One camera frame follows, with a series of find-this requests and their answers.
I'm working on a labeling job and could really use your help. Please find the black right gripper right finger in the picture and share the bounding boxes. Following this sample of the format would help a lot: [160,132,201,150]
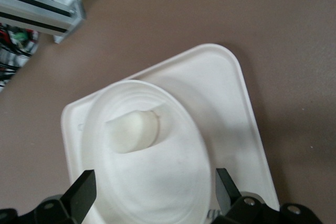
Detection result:
[209,168,322,224]

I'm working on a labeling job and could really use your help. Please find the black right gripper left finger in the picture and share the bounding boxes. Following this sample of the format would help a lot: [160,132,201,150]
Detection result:
[0,169,97,224]

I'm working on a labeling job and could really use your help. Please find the white round plate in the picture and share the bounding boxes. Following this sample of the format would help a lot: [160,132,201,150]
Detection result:
[80,79,214,224]

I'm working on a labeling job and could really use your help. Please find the white half-round steamed bun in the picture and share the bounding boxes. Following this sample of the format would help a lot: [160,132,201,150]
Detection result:
[104,111,161,155]

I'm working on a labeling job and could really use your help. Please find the white tray with bear print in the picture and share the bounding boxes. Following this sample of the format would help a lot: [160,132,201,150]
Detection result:
[60,42,280,224]

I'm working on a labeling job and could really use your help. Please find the tangled wire bundle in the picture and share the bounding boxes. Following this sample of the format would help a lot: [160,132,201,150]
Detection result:
[0,23,40,92]

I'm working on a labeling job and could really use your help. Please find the aluminium profile frame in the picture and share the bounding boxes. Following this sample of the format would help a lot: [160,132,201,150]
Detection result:
[0,0,87,44]

